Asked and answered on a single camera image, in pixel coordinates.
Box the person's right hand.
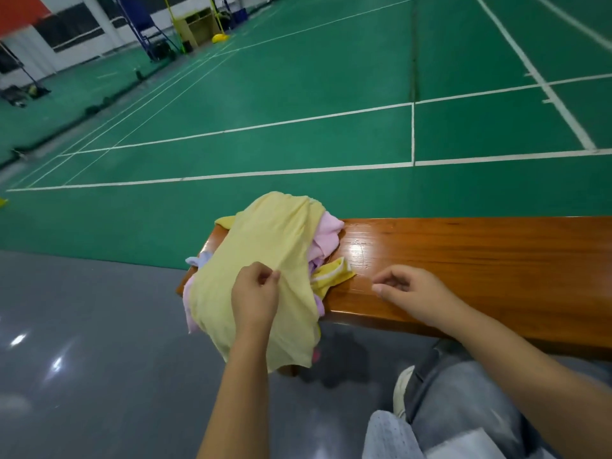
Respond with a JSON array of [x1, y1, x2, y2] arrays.
[[371, 265, 467, 337]]

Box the person's left hand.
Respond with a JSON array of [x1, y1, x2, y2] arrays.
[[230, 261, 282, 346]]

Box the pale yellow towel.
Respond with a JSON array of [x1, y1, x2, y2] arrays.
[[188, 191, 327, 374]]

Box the white blue towel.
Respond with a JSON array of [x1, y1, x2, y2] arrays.
[[180, 249, 214, 335]]

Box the yellow white striped cloth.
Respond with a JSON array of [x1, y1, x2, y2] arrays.
[[310, 256, 358, 293]]

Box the light pink towel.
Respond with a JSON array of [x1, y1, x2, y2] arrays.
[[307, 211, 346, 317]]

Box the person's left forearm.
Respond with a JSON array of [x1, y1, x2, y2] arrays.
[[197, 334, 275, 459]]

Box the person's right forearm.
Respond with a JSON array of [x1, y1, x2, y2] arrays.
[[442, 305, 612, 459]]

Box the person's white shoe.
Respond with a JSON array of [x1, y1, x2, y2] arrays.
[[392, 365, 418, 421]]

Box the person's grey trousers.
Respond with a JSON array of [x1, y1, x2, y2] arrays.
[[405, 339, 612, 459]]

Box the brown wooden bench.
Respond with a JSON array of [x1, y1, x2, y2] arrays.
[[177, 217, 612, 358]]

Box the blue umpire chair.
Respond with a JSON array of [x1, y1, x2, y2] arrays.
[[113, 0, 179, 59]]

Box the yellow net post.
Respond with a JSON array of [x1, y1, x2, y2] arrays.
[[199, 0, 231, 45]]

